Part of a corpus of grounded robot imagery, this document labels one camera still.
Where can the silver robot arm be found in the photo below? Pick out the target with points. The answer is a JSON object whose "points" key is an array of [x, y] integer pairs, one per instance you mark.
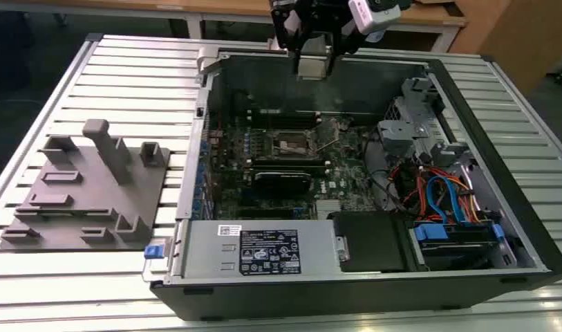
{"points": [[377, 36]]}

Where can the green motherboard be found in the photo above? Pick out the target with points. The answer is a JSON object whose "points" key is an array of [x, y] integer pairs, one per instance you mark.
{"points": [[350, 174]]}

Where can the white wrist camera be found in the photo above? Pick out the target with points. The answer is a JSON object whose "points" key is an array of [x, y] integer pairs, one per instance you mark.
{"points": [[369, 15]]}

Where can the grey case latch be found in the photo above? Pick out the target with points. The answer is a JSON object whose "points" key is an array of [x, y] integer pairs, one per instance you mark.
{"points": [[207, 57]]}

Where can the wooden desk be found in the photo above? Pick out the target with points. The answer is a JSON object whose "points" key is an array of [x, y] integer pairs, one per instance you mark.
{"points": [[428, 19]]}

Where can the grey parts rack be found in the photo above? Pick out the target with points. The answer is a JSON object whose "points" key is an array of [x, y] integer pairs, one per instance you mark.
{"points": [[101, 207]]}

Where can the blue plastic latch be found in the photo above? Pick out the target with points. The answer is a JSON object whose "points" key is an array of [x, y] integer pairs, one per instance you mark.
{"points": [[153, 252]]}

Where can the black power supply label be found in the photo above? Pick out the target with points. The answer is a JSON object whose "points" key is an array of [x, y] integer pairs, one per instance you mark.
{"points": [[269, 252]]}

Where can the silver chipset heatsink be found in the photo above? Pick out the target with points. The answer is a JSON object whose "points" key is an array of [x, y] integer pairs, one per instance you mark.
{"points": [[332, 205]]}

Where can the silver metal drive cage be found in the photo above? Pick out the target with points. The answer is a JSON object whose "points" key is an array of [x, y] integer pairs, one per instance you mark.
{"points": [[401, 133]]}

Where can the black expansion slot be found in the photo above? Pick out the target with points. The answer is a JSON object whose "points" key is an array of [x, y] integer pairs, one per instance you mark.
{"points": [[272, 216], [266, 209]]}

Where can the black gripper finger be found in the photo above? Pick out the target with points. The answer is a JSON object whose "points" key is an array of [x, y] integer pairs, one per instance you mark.
{"points": [[298, 52], [334, 52]]}

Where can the black graphics card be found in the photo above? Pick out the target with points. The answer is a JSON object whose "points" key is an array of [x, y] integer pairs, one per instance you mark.
{"points": [[281, 181]]}

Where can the white barcode label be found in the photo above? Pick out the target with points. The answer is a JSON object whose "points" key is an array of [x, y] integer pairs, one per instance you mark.
{"points": [[227, 230]]}

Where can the black plastic shroud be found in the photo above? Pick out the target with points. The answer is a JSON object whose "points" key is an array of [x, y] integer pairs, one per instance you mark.
{"points": [[373, 242]]}

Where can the blue disk carrier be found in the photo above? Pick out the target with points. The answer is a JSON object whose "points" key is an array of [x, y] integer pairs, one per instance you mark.
{"points": [[428, 232]]}

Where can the silver CPU chip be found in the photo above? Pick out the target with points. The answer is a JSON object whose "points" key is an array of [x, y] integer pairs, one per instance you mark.
{"points": [[313, 69]]}

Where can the wooden cabinet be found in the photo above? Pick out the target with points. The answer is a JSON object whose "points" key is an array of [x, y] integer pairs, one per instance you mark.
{"points": [[516, 34]]}

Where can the black PC case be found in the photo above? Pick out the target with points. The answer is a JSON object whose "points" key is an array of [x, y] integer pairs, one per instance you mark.
{"points": [[354, 301]]}

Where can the silver power supply unit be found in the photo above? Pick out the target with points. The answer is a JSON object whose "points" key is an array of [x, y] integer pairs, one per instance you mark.
{"points": [[207, 249]]}

